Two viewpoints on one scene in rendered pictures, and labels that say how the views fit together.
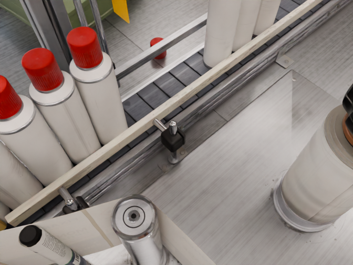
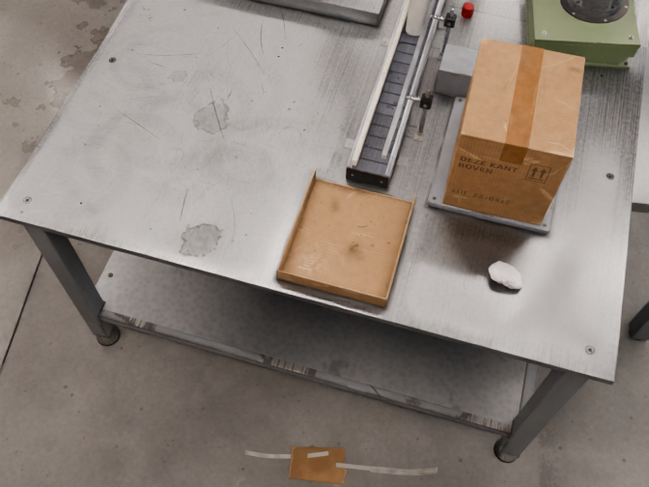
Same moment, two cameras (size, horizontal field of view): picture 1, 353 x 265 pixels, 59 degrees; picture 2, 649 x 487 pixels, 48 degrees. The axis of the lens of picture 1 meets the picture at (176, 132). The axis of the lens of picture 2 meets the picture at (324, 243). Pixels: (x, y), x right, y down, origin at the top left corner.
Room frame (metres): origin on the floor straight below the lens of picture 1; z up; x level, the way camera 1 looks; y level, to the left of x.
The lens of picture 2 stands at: (1.72, -1.21, 2.34)
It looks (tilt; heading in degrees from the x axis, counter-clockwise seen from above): 59 degrees down; 148
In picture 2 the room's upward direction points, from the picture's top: 1 degrees clockwise
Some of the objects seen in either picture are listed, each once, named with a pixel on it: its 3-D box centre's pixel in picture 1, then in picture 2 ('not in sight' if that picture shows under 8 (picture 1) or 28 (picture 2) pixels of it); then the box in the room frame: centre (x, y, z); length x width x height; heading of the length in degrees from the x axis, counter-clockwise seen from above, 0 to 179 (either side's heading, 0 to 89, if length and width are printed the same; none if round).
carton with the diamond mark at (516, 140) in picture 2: not in sight; (511, 132); (1.01, -0.24, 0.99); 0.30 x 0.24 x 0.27; 134
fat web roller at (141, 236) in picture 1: (143, 242); not in sight; (0.08, 0.03, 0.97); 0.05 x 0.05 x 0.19
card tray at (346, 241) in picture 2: not in sight; (348, 235); (0.98, -0.68, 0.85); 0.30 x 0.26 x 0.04; 132
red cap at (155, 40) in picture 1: (158, 48); (467, 10); (0.50, 0.04, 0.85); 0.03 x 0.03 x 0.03
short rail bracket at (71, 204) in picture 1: (75, 206); not in sight; (0.14, 0.14, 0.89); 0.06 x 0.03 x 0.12; 42
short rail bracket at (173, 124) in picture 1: (173, 142); not in sight; (0.25, 0.00, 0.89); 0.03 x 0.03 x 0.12; 42
